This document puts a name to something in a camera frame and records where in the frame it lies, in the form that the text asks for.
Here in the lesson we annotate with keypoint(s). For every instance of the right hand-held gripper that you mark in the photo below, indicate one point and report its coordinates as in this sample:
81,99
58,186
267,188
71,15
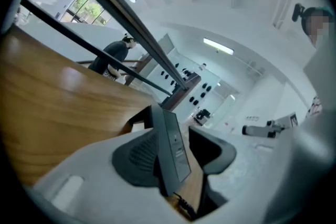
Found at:
284,123

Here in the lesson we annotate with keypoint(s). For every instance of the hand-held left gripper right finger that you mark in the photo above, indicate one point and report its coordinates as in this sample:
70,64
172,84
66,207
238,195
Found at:
304,160

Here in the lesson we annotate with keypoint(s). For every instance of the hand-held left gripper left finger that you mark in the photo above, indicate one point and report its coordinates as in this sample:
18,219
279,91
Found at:
105,191

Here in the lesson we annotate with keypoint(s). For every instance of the dark grey telephone handset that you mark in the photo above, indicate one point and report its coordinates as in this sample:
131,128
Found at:
212,152

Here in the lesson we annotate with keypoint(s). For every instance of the black and white machine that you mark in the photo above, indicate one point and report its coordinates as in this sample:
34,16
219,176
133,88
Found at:
202,116

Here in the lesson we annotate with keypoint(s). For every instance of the wooden desk with dark side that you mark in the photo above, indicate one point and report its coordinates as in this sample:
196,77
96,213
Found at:
181,91

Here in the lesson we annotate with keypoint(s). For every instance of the long ceiling light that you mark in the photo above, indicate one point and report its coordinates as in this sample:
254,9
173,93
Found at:
218,46

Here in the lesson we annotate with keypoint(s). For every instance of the person's head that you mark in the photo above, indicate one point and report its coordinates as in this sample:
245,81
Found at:
317,25

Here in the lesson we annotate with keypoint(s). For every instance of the large window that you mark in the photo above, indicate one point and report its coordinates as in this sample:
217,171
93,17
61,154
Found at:
85,9

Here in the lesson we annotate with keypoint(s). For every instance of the black head camera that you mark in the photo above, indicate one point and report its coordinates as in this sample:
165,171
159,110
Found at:
298,11

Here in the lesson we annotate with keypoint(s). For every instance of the black metal frame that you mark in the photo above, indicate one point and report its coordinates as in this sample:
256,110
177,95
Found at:
126,18

